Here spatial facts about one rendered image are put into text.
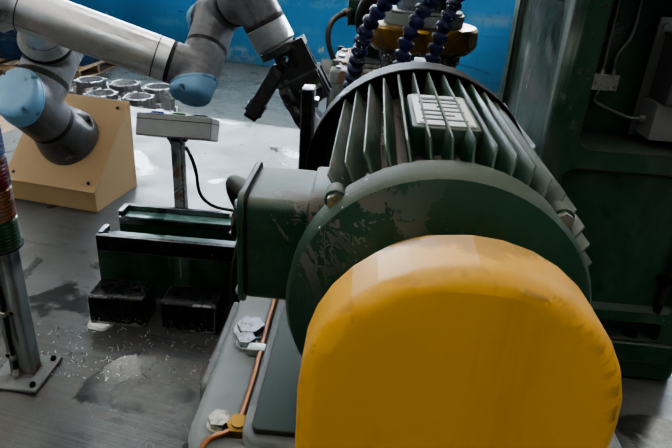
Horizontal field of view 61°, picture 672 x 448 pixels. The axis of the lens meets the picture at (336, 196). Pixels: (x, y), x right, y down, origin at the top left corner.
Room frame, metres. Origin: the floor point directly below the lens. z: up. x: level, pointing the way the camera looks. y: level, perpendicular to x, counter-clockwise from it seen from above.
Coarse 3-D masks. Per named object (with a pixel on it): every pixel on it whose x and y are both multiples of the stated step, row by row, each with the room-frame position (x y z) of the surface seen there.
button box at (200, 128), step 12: (144, 120) 1.21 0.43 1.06; (156, 120) 1.21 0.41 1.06; (168, 120) 1.21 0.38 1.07; (180, 120) 1.21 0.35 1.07; (192, 120) 1.21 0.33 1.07; (204, 120) 1.21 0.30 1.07; (216, 120) 1.24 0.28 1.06; (144, 132) 1.20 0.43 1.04; (156, 132) 1.20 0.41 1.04; (168, 132) 1.20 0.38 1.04; (180, 132) 1.20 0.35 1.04; (192, 132) 1.20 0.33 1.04; (204, 132) 1.20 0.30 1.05; (216, 132) 1.24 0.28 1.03
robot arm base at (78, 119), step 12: (72, 108) 1.35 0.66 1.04; (72, 120) 1.30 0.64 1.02; (84, 120) 1.37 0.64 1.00; (72, 132) 1.30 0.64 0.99; (84, 132) 1.33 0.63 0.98; (96, 132) 1.36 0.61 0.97; (36, 144) 1.30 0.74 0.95; (48, 144) 1.27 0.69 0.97; (60, 144) 1.28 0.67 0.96; (72, 144) 1.30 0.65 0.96; (84, 144) 1.32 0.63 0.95; (48, 156) 1.30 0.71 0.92; (60, 156) 1.29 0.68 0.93; (72, 156) 1.31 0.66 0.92; (84, 156) 1.32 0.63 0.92
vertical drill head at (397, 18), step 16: (400, 0) 0.95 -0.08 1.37; (416, 0) 0.92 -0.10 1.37; (400, 16) 0.92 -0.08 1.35; (432, 16) 0.90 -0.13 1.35; (464, 16) 0.95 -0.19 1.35; (384, 32) 0.90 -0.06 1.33; (400, 32) 0.89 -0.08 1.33; (432, 32) 0.88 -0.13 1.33; (448, 32) 0.88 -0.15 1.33; (464, 32) 0.90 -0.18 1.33; (384, 48) 0.91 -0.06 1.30; (416, 48) 0.88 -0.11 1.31; (448, 48) 0.88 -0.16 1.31; (464, 48) 0.90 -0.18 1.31; (384, 64) 0.92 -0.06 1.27; (448, 64) 0.91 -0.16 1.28
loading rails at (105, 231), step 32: (128, 224) 1.02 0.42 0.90; (160, 224) 1.02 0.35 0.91; (192, 224) 1.01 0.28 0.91; (224, 224) 1.01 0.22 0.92; (128, 256) 0.92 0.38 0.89; (160, 256) 0.91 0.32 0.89; (192, 256) 0.91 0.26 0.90; (224, 256) 0.91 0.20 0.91; (160, 288) 0.91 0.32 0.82; (224, 288) 0.91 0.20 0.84
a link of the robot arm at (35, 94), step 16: (0, 80) 1.23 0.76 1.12; (16, 80) 1.23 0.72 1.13; (32, 80) 1.22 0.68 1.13; (48, 80) 1.26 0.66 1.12; (0, 96) 1.21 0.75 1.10; (16, 96) 1.20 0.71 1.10; (32, 96) 1.20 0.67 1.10; (48, 96) 1.24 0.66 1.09; (64, 96) 1.29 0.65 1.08; (0, 112) 1.19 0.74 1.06; (16, 112) 1.18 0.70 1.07; (32, 112) 1.20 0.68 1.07; (48, 112) 1.23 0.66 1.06; (64, 112) 1.28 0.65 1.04; (32, 128) 1.22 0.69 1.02; (48, 128) 1.24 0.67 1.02; (64, 128) 1.28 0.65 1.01
